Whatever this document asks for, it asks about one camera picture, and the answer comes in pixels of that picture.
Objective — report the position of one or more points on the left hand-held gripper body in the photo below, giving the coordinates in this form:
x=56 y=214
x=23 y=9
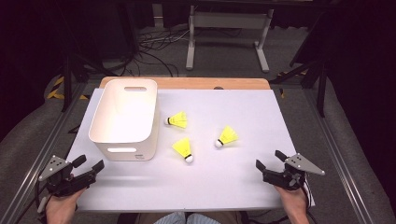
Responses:
x=60 y=183

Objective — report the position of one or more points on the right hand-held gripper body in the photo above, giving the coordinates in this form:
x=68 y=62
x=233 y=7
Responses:
x=285 y=179

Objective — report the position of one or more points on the yellow shuttlecock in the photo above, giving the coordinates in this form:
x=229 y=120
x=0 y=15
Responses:
x=183 y=146
x=179 y=120
x=229 y=136

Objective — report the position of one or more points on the white plastic storage bin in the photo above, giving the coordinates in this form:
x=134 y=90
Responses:
x=124 y=118

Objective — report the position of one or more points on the person's left hand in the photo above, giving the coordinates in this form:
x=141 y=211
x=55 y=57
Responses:
x=60 y=210

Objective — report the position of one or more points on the person's right hand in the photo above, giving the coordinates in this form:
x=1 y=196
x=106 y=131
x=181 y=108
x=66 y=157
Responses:
x=295 y=205

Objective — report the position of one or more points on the white board sheet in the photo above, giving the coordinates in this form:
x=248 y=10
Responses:
x=218 y=186

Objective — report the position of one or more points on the yellow black floor tape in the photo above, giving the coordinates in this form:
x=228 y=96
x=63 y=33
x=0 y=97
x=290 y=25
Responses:
x=56 y=90

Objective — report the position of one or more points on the black metal stand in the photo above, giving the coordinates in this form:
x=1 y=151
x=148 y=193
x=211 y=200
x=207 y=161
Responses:
x=321 y=84

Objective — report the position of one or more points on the black tripod stand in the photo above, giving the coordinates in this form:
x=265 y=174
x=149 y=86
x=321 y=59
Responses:
x=67 y=77

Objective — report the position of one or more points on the aluminium rail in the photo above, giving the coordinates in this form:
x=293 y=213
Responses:
x=339 y=161
x=31 y=174

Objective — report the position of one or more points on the white metal stand frame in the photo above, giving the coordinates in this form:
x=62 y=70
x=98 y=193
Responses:
x=229 y=21

